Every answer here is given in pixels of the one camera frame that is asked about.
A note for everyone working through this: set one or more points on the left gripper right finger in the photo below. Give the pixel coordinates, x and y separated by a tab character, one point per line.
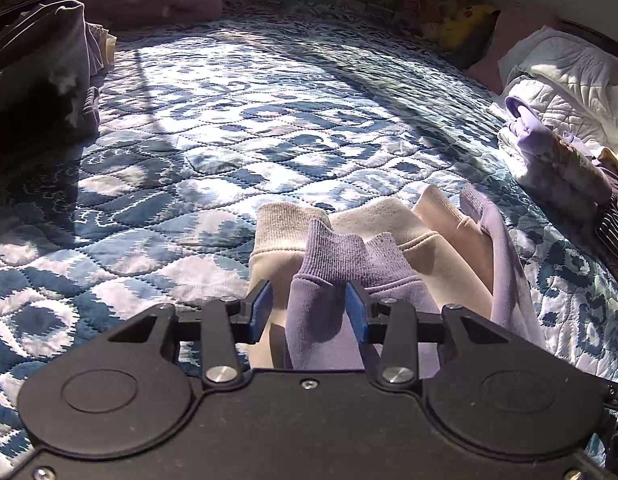
386	333

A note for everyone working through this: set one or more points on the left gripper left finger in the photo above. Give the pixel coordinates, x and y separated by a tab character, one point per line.
227	322

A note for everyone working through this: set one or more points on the beige and lilac sweatshirt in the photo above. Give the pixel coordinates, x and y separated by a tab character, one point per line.
430	255

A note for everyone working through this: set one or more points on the grey folded clothes pile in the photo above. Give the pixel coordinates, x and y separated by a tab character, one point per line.
51	61

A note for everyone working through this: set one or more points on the folded floral lilac garment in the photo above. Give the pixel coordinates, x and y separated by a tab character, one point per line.
557	171

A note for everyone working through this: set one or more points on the black white striped folded shirt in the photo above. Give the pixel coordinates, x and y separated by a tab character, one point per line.
606	225

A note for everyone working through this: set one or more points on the blue white quilted bedspread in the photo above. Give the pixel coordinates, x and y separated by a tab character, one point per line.
199	126

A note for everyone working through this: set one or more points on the white quilted duvet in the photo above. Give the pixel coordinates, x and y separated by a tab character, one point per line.
570	83

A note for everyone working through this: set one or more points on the yellow plush toy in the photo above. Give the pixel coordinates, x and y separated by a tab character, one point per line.
449	24

